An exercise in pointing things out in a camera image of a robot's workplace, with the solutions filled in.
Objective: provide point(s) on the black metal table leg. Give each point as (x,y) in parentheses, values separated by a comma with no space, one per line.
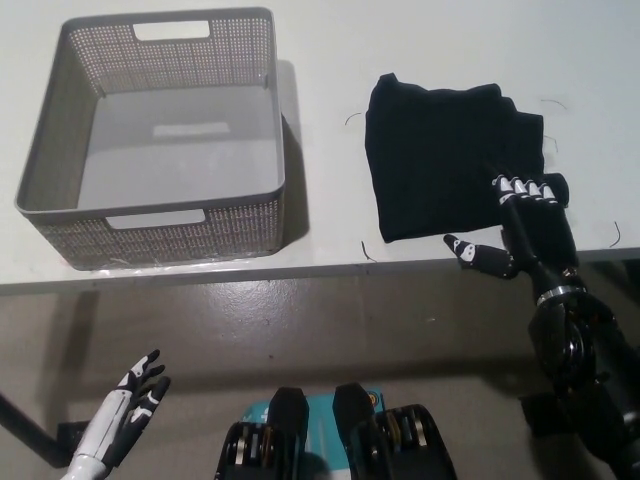
(25,422)

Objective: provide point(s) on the black t-shirt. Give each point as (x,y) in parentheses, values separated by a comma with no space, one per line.
(430,160)

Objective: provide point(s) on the grey perforated plastic basket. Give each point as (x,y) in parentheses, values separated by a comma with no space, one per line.
(150,240)

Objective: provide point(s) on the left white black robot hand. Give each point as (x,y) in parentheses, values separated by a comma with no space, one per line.
(115,415)

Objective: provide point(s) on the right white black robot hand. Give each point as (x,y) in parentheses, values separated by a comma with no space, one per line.
(545,240)

